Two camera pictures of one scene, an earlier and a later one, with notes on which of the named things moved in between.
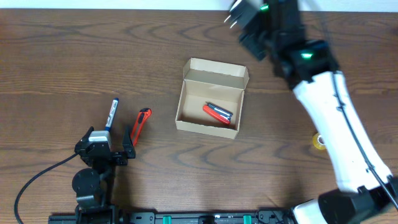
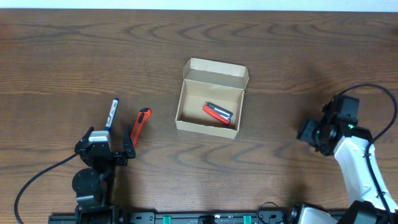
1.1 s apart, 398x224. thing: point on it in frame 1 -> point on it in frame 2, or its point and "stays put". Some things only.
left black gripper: x=115 y=156 stays put
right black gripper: x=252 y=42 -> x=308 y=134
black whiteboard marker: x=225 y=113 stays put
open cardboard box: x=212 y=96 stays put
